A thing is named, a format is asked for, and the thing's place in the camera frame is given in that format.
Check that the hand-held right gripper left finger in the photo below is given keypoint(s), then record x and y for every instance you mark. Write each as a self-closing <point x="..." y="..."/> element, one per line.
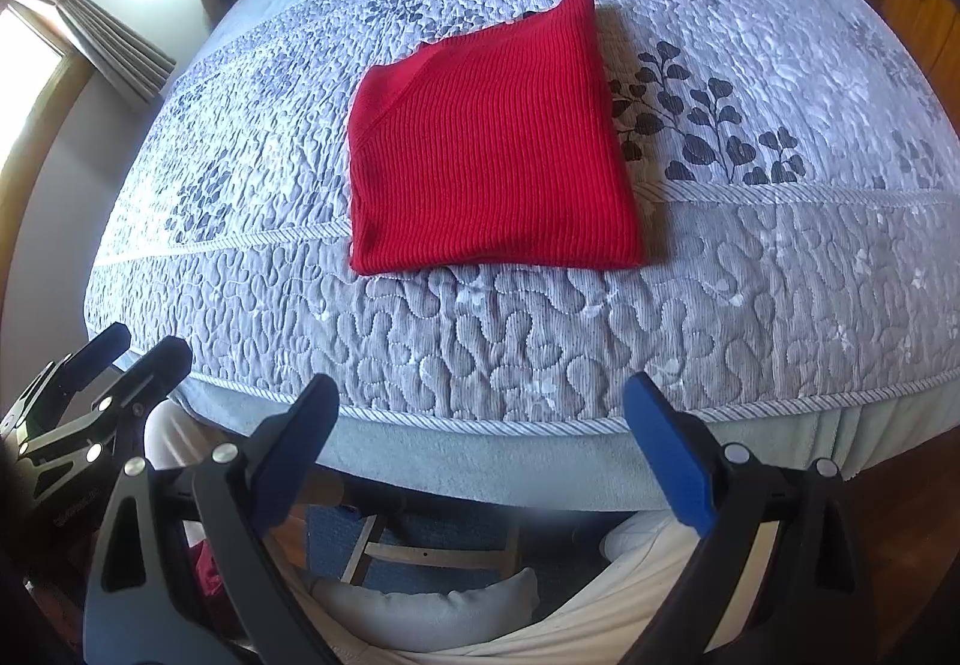
<point x="296" y="447"/>

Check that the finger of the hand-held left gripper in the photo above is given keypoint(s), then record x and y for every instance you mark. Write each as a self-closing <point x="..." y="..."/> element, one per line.
<point x="94" y="354"/>
<point x="161" y="365"/>

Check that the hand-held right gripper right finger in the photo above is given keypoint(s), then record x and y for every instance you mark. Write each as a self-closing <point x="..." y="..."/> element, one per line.
<point x="667" y="455"/>

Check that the red knit sweater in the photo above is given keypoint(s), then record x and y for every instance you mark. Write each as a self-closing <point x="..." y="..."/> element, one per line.
<point x="487" y="148"/>

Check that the person's right leg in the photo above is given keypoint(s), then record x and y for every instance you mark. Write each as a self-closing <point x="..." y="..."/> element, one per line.
<point x="652" y="552"/>

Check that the person's leg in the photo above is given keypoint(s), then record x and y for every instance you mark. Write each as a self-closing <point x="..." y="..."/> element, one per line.
<point x="652" y="552"/>
<point x="420" y="605"/>

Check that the wooden stool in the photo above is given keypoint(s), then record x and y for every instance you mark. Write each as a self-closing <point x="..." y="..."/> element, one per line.
<point x="435" y="554"/>

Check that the grey leaf-print quilted bedspread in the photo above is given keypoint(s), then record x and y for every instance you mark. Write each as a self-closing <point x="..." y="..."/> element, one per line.
<point x="525" y="335"/>

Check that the person's left leg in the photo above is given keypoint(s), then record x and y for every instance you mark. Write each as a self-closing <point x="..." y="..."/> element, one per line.
<point x="420" y="605"/>

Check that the grey curtain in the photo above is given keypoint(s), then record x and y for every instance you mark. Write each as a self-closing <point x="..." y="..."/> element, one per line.
<point x="112" y="35"/>

